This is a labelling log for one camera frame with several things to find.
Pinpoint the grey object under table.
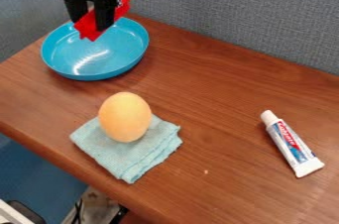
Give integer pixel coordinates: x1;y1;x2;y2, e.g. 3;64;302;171
60;186;121;224

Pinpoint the red rectangular block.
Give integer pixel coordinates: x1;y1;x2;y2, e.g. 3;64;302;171
75;0;131;42

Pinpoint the white toothpaste tube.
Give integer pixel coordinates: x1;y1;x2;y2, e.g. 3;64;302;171
260;110;324;178

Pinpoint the blue plate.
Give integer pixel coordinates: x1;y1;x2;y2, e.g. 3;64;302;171
41;18;149;81

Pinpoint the orange egg-shaped object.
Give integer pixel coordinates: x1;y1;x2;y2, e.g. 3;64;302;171
97;92;152;143

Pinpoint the light blue folded cloth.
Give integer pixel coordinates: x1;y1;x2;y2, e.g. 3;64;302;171
71;115;183;184

